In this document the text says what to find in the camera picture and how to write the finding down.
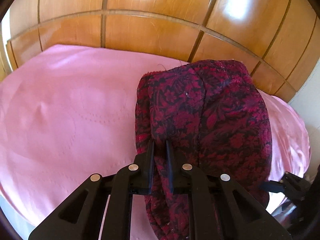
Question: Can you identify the dark red patterned knit sweater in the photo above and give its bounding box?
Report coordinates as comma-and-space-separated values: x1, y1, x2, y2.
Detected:
135, 60, 272, 239

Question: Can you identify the wooden panelled headboard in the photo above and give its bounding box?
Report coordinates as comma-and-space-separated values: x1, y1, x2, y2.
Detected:
2, 0, 319, 101

